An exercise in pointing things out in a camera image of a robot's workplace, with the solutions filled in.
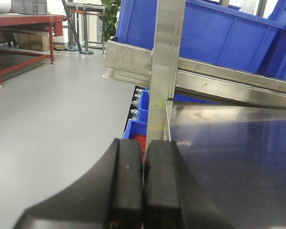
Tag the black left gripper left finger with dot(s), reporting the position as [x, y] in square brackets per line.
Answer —
[108, 196]

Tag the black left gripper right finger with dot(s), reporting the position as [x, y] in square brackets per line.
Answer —
[174, 199]

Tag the small blue parts bin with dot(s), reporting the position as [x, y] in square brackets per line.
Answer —
[136, 124]

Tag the blue bin behind left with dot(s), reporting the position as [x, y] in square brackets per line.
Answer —
[211, 33]

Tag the blue bin behind right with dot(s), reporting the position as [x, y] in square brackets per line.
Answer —
[274, 62]

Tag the cardboard box under bench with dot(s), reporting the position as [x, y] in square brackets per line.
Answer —
[33, 42]

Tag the green potted plant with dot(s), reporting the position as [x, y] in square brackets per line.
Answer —
[110, 18]

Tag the red metal workbench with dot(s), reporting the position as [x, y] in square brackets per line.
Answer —
[52, 24]

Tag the stainless steel shelf frame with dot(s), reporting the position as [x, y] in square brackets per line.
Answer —
[164, 72]

